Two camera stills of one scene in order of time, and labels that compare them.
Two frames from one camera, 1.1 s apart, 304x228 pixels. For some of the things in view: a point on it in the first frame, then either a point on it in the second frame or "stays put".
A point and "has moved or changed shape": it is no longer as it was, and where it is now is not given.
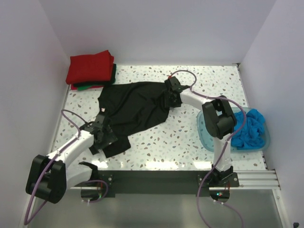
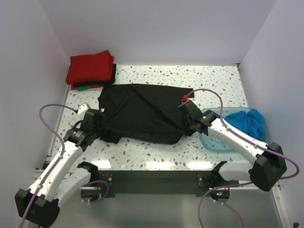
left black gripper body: x=107 y=139 → x=95 y=132
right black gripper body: x=169 y=101 → x=188 y=123
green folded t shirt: x=83 y=88 stays put
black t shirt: x=128 y=108 has moved or changed shape
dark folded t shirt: x=99 y=83 stays put
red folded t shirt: x=99 y=67 stays put
